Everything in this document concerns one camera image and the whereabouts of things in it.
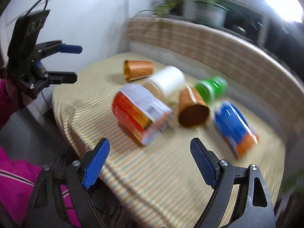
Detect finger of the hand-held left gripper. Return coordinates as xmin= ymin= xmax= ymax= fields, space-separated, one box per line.
xmin=33 ymin=40 xmax=83 ymax=62
xmin=39 ymin=71 xmax=78 ymax=85

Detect green plant in white pot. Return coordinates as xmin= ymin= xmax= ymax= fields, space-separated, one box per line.
xmin=136 ymin=0 xmax=238 ymax=28

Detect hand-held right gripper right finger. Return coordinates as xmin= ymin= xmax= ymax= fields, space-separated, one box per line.
xmin=190 ymin=137 xmax=277 ymax=228

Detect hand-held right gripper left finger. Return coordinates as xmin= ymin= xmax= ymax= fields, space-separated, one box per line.
xmin=28 ymin=137 xmax=112 ymax=228

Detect person's pink clothing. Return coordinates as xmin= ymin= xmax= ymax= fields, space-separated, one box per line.
xmin=0 ymin=146 xmax=82 ymax=228

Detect green plant leaves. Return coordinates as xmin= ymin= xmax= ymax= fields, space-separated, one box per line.
xmin=281 ymin=170 xmax=304 ymax=196

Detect orange cup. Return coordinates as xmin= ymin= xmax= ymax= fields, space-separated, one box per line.
xmin=178 ymin=86 xmax=211 ymax=128
xmin=123 ymin=60 xmax=154 ymax=81

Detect checked sofa cover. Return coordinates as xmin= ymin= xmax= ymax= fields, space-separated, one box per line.
xmin=126 ymin=17 xmax=304 ymax=138

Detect blue and orange packet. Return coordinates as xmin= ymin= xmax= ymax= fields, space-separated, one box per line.
xmin=213 ymin=101 xmax=260 ymax=160

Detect person's left hand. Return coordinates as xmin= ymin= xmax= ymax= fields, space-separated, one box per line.
xmin=5 ymin=77 xmax=32 ymax=106

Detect striped tablecloth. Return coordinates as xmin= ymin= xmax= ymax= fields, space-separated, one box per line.
xmin=52 ymin=52 xmax=287 ymax=228

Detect dark shelf unit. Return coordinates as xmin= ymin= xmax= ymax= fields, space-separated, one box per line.
xmin=166 ymin=0 xmax=304 ymax=61

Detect green bottle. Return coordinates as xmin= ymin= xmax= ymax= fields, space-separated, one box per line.
xmin=194 ymin=76 xmax=228 ymax=103

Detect orange carton box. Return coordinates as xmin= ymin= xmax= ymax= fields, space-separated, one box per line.
xmin=112 ymin=83 xmax=173 ymax=147

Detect white capped jar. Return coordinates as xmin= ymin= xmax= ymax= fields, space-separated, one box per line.
xmin=145 ymin=66 xmax=186 ymax=103

